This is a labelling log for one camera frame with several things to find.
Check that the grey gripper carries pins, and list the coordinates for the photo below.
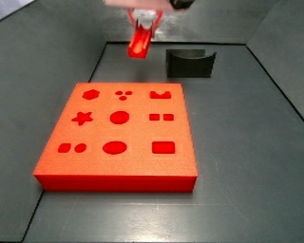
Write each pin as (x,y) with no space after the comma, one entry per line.
(162,5)

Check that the red arch-shaped bar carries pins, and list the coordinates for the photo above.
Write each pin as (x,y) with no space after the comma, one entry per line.
(140,42)

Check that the black cradle fixture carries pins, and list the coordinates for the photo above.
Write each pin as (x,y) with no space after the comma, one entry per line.
(190,63)

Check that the red shape-sorting block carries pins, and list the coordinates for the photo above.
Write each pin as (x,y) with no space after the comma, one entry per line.
(122,140)

